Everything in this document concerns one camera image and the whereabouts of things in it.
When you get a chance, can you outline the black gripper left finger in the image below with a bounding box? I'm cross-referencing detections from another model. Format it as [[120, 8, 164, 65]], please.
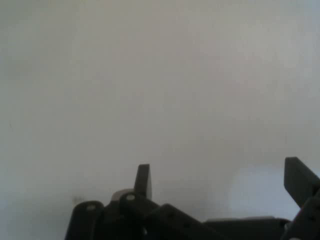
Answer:
[[64, 163, 227, 240]]

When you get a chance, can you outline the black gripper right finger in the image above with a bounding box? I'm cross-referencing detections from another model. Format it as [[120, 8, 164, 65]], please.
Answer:
[[279, 156, 320, 240]]

